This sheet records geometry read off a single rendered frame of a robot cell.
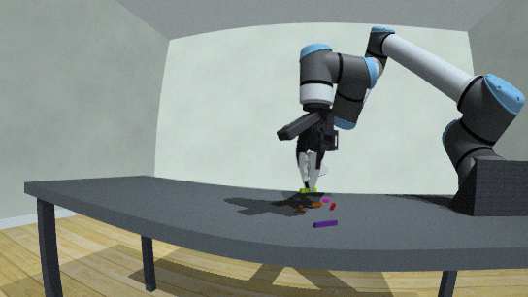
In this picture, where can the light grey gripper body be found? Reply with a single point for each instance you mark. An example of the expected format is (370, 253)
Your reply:
(309, 138)

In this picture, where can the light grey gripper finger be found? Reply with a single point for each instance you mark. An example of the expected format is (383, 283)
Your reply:
(304, 165)
(318, 168)

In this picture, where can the purple rod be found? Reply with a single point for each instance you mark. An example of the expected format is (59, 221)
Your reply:
(325, 223)

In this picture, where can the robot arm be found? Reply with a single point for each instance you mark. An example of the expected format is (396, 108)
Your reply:
(488, 103)

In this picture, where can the lime green rod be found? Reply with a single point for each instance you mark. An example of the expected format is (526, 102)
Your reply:
(306, 190)

